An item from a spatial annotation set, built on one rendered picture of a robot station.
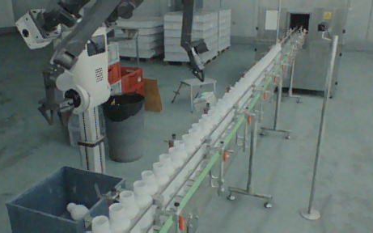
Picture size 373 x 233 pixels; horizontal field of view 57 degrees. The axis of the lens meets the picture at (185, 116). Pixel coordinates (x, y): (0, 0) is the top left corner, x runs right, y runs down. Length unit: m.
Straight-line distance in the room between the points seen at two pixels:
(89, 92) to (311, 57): 4.71
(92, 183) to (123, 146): 2.02
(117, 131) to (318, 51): 3.65
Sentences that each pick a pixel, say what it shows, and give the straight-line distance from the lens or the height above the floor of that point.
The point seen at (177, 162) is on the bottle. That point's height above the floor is 1.13.
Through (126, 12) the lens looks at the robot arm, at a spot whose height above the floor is 1.56.
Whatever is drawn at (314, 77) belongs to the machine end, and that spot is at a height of 0.33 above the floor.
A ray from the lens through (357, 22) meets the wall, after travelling 11.46.
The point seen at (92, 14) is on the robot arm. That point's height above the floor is 1.59.
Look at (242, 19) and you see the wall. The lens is 11.73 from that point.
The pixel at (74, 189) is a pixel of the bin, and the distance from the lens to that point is 1.64.
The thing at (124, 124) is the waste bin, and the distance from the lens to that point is 3.45.
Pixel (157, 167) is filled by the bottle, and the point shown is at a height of 1.16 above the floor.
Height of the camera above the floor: 1.67
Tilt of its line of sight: 20 degrees down
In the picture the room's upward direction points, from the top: straight up
